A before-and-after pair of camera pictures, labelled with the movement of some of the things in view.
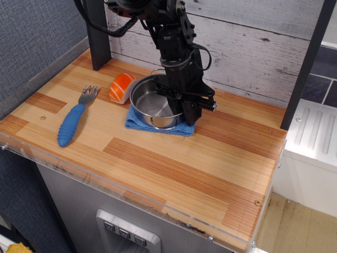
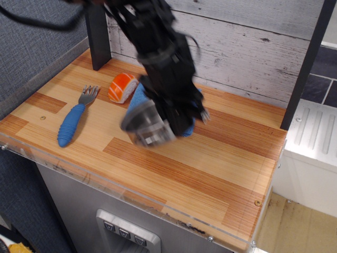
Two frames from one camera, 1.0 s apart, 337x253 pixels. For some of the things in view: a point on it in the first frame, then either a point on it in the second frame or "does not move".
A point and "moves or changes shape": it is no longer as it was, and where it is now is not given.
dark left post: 99,39 does not move
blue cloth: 181,128 -> 141,96
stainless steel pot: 149,106 moves or changes shape
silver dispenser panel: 118,234 does not move
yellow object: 18,247 does not move
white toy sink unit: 307,173 does not move
